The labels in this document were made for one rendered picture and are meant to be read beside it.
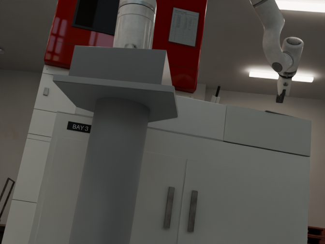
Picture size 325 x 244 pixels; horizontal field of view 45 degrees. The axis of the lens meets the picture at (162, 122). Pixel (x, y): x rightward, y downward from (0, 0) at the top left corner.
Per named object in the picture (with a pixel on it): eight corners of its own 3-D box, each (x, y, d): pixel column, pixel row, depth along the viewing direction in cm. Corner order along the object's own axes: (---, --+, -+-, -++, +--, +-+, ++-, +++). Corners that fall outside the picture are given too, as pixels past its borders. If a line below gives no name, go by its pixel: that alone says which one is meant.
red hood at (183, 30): (55, 103, 272) (72, 26, 288) (169, 124, 283) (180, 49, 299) (42, 60, 200) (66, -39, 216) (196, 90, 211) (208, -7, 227)
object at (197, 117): (74, 120, 147) (81, 85, 151) (215, 145, 154) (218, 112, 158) (73, 113, 138) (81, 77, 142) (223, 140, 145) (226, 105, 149)
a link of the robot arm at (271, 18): (255, 6, 155) (289, 72, 160) (276, -8, 163) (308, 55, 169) (239, 14, 162) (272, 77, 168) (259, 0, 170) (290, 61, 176)
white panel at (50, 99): (27, 139, 196) (44, 66, 207) (184, 165, 207) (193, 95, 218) (26, 137, 193) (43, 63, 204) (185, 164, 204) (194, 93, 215)
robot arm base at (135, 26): (162, 57, 110) (168, 0, 115) (94, 50, 110) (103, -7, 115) (159, 83, 128) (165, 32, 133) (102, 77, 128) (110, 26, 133)
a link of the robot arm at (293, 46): (290, 75, 169) (301, 66, 174) (297, 49, 160) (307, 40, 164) (273, 68, 173) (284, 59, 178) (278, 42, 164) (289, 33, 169)
